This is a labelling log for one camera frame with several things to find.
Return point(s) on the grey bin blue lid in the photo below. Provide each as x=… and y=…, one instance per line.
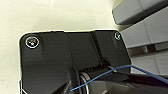
x=150, y=33

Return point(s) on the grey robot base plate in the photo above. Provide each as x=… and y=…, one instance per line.
x=50, y=63

